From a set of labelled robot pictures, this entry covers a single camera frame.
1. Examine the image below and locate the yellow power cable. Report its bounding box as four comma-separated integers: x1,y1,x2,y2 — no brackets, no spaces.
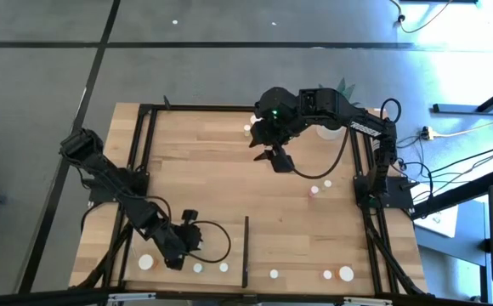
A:
433,120,493,138

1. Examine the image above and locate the floor cable with black plug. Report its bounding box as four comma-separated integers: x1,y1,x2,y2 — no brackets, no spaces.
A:
388,0,454,34

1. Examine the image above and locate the black diagonal desk beam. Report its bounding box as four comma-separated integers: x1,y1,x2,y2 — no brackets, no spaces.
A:
411,167,493,220

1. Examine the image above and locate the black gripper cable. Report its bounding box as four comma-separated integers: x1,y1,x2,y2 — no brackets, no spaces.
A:
291,98,402,179
146,195,233,264

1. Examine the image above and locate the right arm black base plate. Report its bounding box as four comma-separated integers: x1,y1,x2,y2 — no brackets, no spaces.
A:
354,175,416,209

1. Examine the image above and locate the snake plant in white pot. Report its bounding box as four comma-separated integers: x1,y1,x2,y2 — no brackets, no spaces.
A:
316,77,360,141

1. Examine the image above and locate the black aluminium table frame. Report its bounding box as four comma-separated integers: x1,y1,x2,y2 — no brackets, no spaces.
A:
70,103,433,298

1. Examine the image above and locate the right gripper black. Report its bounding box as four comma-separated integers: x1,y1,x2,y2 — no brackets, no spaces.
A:
249,87,303,173

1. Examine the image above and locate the grey floor stand bar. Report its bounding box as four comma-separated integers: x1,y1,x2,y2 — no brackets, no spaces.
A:
432,103,493,115

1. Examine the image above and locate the grey side desk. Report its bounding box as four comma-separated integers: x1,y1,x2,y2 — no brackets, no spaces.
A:
414,199,492,303

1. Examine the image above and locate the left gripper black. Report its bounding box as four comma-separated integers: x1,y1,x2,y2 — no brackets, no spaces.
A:
164,223,203,271

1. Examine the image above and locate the silver metal bracket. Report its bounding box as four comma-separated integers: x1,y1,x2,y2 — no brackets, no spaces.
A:
106,292,157,303
343,296,394,306

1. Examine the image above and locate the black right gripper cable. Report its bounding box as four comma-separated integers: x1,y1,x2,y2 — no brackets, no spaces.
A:
291,98,402,179

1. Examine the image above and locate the white paper sheet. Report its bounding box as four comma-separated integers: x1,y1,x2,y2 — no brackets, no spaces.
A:
420,204,460,238

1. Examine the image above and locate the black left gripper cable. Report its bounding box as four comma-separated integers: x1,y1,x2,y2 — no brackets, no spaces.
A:
146,195,233,264

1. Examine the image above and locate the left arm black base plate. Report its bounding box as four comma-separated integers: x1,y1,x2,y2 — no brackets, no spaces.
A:
82,167,150,204

